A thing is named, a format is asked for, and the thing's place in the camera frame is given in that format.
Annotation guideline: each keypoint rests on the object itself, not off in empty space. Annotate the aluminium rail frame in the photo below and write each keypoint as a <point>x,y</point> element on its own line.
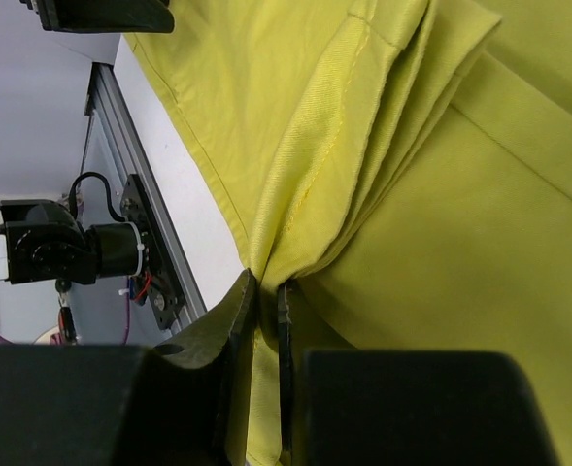
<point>113,149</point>

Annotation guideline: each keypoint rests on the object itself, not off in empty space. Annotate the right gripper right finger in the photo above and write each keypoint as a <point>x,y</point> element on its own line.
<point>346,406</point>

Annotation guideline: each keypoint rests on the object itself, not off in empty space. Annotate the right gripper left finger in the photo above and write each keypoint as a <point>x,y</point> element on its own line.
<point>183,402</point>

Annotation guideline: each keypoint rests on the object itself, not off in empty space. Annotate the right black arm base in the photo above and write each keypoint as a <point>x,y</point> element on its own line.
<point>157,283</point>

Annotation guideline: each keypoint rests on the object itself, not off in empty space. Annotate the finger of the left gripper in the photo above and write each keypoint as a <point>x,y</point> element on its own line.
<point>103,16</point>

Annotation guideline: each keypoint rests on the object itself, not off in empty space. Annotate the yellow-green trousers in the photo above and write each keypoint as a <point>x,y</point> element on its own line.
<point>409,163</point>

